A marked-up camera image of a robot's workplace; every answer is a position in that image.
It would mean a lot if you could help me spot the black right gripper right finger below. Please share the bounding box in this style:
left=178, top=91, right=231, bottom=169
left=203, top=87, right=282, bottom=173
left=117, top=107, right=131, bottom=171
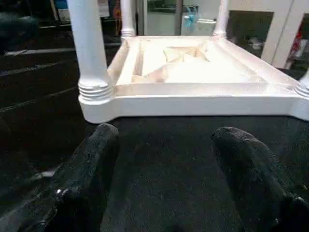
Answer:
left=211, top=127, right=309, bottom=232

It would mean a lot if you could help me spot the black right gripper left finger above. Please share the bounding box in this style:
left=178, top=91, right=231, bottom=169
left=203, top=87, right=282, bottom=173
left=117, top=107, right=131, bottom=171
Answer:
left=7, top=123, right=120, bottom=232

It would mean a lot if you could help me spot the white plastic table top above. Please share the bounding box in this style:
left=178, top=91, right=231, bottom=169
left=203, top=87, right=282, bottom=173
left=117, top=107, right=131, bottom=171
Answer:
left=78, top=35, right=309, bottom=124

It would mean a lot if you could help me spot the white plastic table leg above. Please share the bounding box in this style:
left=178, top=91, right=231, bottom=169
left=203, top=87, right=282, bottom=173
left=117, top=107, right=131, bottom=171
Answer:
left=67, top=0, right=114, bottom=102
left=211, top=0, right=230, bottom=37
left=295, top=69, right=309, bottom=100
left=119, top=0, right=136, bottom=39

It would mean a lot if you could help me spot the black shiny table mat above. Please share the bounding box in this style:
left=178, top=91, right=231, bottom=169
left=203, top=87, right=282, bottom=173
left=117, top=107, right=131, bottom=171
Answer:
left=0, top=21, right=309, bottom=232

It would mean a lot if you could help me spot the glass tank metal frame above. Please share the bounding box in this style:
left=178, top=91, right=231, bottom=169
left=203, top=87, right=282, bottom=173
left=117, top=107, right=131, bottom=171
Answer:
left=144, top=0, right=218, bottom=36

